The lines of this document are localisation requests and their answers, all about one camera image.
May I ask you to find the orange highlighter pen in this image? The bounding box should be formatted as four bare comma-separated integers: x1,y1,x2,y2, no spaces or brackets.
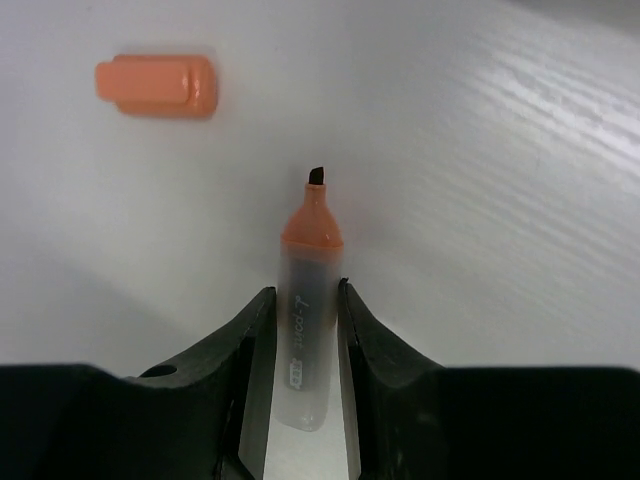
273,167,344,432

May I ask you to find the orange highlighter cap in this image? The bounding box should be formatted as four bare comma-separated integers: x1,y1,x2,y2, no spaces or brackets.
94,54,218,119

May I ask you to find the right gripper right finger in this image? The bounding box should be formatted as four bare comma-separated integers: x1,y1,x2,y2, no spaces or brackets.
338,280,639,479

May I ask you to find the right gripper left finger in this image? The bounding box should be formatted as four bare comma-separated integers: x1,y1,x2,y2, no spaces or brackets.
1,287,276,479

